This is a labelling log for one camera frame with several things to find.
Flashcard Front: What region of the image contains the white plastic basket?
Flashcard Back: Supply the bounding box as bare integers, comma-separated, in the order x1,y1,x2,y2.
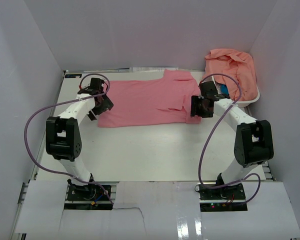
211,76,260,108

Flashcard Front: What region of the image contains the blue cloth in basket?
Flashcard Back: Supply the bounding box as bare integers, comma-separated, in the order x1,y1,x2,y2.
219,84,229,95

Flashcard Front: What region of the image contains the black label sticker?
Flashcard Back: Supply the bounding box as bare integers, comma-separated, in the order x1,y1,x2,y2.
64,74,82,79

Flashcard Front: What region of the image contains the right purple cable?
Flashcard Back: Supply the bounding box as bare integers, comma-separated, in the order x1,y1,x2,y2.
197,73,261,204

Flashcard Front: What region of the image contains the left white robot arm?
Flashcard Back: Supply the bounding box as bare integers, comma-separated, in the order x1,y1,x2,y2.
45,77,114,200

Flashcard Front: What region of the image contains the salmon orange t shirt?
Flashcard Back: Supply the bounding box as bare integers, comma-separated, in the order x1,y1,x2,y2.
204,48,257,101

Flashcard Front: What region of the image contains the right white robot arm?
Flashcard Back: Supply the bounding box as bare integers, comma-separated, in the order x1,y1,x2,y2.
190,81,274,200

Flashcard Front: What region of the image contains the pink t shirt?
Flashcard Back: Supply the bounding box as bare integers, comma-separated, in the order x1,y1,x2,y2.
98,69,201,128

